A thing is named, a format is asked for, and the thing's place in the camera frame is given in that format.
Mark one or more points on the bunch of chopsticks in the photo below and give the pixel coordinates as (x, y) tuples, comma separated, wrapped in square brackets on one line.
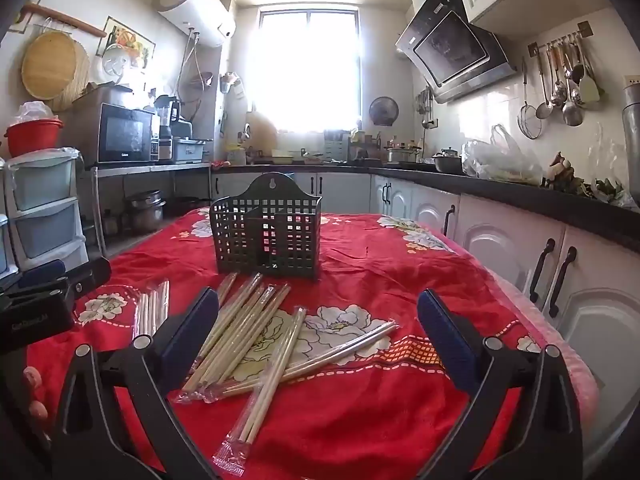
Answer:
[(250, 325)]

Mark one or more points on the fruit wall poster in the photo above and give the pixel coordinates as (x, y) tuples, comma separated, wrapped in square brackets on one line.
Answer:
[(132, 40)]

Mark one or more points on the crumpled plastic bag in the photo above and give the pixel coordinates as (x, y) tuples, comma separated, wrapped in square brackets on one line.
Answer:
[(35, 110)]

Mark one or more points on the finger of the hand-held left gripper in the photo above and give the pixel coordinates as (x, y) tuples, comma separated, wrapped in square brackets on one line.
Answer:
[(45, 270), (90, 272)]

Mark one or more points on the black blender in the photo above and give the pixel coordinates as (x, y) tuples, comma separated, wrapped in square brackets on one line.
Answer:
[(166, 115)]

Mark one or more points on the white wall holder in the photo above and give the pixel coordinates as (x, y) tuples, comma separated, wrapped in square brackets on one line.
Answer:
[(231, 82)]

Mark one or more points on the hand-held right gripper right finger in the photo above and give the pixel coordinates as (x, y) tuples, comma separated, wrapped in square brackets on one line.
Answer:
[(447, 332)]

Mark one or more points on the steel pot with lid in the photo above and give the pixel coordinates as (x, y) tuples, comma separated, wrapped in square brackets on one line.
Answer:
[(447, 162)]

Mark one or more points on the plastic drawer cabinet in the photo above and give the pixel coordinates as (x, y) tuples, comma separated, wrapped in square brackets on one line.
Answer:
[(45, 210)]

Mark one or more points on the black range hood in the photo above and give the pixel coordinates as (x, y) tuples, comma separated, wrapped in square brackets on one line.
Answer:
[(450, 55)]

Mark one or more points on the clear plastic bag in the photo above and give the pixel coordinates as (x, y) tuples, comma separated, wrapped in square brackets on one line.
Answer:
[(500, 160)]

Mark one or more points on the round bamboo tray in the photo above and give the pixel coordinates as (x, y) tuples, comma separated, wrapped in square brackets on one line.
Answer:
[(50, 65)]

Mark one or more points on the wooden cutting board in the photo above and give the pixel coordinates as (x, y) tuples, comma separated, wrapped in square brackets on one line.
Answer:
[(262, 132)]

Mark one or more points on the large steel ladle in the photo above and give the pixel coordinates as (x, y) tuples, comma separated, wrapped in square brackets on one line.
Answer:
[(572, 112)]

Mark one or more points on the kitchen window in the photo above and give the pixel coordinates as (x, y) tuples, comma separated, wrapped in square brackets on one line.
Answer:
[(307, 70)]

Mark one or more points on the black kitchen countertop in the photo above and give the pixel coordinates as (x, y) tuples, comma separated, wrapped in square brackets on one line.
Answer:
[(500, 187)]

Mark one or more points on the bag of green vegetables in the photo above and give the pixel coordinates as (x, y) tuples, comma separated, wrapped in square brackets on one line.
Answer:
[(612, 185)]

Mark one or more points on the grey metal cylinder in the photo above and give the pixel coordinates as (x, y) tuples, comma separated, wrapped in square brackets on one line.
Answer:
[(632, 140)]

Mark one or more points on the steel stockpot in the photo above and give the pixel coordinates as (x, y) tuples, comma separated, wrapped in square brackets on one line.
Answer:
[(145, 210)]

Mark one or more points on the white wall socket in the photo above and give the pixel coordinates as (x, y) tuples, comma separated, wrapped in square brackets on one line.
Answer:
[(431, 123)]

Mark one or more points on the green spatula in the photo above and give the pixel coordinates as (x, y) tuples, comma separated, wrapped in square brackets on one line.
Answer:
[(590, 87)]

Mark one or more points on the yellow basin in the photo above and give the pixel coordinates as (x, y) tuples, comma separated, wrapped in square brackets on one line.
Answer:
[(282, 159)]

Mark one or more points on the steel pressure cooker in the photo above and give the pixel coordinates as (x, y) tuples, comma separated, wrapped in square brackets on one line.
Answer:
[(400, 154)]

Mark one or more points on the small white fan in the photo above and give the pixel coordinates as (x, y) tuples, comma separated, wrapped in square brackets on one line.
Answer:
[(116, 65)]

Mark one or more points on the ginger roots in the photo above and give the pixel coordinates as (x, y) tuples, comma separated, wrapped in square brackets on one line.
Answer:
[(562, 172)]

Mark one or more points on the metal shelf table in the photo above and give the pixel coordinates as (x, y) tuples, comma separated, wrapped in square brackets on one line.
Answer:
[(150, 166)]

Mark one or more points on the steel slotted ladle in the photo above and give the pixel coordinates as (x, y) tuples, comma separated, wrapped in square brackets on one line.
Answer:
[(545, 107)]

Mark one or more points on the black microwave oven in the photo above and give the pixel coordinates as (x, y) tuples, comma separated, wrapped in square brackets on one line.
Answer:
[(125, 132)]

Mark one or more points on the hanging kitchen tools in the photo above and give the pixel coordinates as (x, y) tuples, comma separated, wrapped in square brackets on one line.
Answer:
[(425, 105)]

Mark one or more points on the wooden rolling pin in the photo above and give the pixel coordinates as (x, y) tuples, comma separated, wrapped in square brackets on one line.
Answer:
[(65, 19)]

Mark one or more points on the green plastic utensil basket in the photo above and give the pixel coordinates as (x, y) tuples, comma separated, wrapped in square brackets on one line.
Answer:
[(260, 187)]

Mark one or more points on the red floral tablecloth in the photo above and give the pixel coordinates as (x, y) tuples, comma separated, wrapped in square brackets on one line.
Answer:
[(380, 270)]

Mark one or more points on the white water heater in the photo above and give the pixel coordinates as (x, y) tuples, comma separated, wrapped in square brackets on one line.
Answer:
[(197, 7)]

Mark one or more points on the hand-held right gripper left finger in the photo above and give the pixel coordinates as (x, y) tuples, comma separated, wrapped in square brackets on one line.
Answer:
[(190, 330)]

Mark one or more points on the wall utensil rail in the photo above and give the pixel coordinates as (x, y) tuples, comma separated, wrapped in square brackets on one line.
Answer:
[(560, 40)]

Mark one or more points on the grey countertop appliance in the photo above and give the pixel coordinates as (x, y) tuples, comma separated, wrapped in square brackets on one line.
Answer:
[(190, 149)]

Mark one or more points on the red bucket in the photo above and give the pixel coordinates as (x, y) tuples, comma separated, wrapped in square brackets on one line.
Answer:
[(32, 137)]

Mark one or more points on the white lower cabinets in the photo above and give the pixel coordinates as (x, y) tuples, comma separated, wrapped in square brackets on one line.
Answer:
[(500, 240)]

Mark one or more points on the person's left hand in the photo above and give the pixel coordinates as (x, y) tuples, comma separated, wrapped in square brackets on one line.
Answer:
[(37, 410)]

